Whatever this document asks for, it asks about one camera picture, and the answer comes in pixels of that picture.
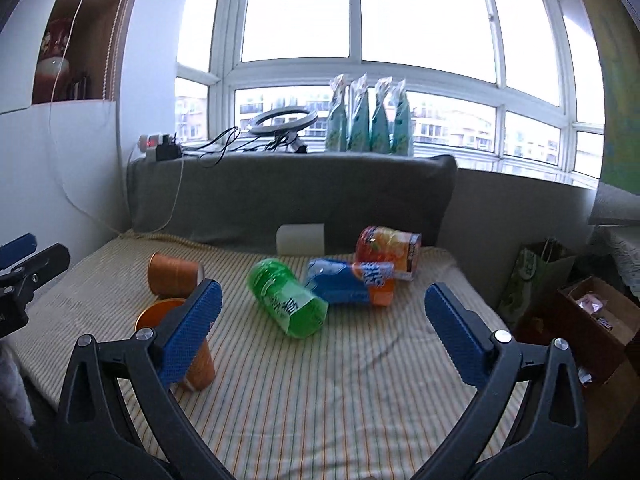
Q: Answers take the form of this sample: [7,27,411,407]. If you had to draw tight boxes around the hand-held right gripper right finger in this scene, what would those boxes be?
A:
[410,282,592,480]

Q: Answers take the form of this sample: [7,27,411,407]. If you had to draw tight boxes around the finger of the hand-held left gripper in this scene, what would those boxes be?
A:
[0,233,37,270]
[0,243,71,338]

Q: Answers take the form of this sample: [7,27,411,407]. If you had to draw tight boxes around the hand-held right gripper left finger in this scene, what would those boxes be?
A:
[52,279,236,480]

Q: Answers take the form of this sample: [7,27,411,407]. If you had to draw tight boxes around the plain orange cup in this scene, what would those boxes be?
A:
[147,252,206,299]
[135,298,217,392]

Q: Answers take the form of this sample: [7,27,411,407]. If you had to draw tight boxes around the green paper bag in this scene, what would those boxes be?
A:
[497,237,579,332]

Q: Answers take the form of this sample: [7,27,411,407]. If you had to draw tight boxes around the pale cloth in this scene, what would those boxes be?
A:
[0,347,32,453]

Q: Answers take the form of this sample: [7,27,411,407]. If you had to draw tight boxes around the snack packet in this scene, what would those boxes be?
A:
[574,294,617,332]

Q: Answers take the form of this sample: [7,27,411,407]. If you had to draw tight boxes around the striped beige mat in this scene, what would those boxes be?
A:
[9,234,527,480]

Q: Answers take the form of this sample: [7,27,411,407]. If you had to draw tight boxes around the brown cardboard box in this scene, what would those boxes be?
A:
[515,275,640,387]

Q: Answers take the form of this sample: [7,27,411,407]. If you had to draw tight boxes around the white power strip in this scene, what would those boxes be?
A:
[139,132,173,155]

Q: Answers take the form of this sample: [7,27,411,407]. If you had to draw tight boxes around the grey backrest cushion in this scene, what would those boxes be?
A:
[126,152,459,262]

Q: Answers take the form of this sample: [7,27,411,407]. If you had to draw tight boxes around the red and white vase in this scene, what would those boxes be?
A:
[34,17,74,102]

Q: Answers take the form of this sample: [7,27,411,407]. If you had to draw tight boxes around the white lace cloth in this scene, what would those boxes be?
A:
[599,227,640,307]

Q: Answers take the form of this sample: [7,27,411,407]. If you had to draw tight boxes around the teal packaged bag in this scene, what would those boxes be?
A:
[369,77,394,155]
[325,73,350,153]
[391,82,415,157]
[348,73,371,154]

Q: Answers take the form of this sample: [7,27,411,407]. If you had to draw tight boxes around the thin white cable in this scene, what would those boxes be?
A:
[48,0,132,237]

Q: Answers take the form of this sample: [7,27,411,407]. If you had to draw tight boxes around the black cables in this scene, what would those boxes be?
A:
[181,126,302,167]

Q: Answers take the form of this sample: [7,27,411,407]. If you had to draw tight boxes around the black ring light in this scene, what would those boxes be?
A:
[247,109,321,154]

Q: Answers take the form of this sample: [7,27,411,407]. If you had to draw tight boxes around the wooden wall shelf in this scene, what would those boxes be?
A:
[31,0,149,106]

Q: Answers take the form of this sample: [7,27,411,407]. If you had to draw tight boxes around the twisted white cord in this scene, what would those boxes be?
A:
[101,0,127,102]

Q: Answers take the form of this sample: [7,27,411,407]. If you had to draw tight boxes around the white window frame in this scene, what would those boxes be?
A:
[174,0,609,191]

